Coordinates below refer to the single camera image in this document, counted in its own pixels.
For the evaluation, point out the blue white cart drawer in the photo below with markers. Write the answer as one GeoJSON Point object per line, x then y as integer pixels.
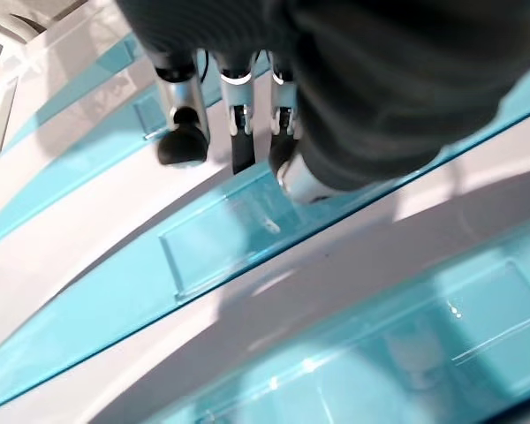
{"type": "Point", "coordinates": [203, 247]}
{"type": "Point", "coordinates": [424, 309]}
{"type": "Point", "coordinates": [93, 115]}

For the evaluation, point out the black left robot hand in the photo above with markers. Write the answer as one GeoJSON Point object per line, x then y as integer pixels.
{"type": "Point", "coordinates": [380, 88]}

